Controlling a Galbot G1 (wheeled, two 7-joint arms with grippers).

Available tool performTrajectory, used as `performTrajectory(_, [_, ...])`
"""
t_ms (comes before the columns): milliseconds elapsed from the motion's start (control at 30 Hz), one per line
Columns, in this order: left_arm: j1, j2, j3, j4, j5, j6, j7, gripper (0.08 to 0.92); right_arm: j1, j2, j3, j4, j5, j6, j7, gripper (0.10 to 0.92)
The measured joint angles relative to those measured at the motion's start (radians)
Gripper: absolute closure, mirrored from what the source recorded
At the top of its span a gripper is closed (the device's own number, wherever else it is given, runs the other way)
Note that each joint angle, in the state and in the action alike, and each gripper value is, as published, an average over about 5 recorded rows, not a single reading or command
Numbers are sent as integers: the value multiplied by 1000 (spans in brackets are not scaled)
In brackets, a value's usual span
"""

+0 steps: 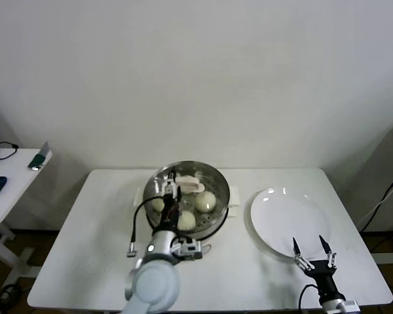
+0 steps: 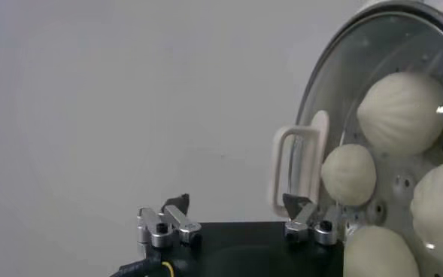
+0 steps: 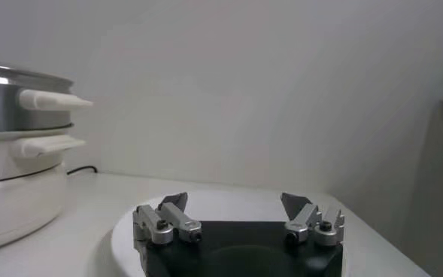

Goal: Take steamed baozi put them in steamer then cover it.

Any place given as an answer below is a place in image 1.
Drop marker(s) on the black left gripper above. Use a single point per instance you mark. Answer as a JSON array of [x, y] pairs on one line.
[[170, 214]]

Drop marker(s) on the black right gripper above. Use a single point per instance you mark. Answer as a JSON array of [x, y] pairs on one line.
[[324, 278]]

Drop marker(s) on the white steamed baozi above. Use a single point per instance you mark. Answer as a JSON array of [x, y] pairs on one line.
[[187, 221], [157, 205], [204, 200]]

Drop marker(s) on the steel steamer basket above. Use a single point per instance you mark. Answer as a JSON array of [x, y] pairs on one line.
[[235, 196]]

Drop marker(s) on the white round plate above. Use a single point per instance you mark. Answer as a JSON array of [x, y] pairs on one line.
[[288, 219]]

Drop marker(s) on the white electric cooker base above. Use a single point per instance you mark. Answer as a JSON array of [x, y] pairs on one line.
[[213, 238]]

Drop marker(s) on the green handheld device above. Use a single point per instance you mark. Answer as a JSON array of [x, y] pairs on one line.
[[37, 160]]

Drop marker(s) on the white side table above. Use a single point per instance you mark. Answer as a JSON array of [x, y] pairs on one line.
[[13, 196]]

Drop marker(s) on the white floor power strip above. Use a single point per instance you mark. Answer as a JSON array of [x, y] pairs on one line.
[[0, 298]]

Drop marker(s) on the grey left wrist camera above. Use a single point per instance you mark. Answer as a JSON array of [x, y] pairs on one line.
[[190, 249]]

